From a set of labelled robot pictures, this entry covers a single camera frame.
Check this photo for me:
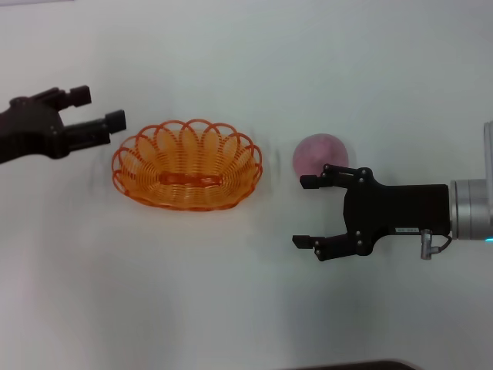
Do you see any pink peach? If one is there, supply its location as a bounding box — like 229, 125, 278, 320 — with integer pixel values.
292, 133, 350, 183

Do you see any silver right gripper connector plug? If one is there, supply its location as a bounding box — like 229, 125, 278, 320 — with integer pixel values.
419, 228, 434, 261

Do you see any orange woven plastic basket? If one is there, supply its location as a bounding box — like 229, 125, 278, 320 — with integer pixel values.
111, 118, 263, 212

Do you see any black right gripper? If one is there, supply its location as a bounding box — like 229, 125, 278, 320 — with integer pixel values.
291, 163, 452, 264

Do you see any dark brown robot torso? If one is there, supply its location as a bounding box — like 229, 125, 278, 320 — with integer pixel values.
287, 358, 419, 370

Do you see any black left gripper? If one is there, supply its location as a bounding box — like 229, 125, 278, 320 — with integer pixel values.
0, 84, 129, 165

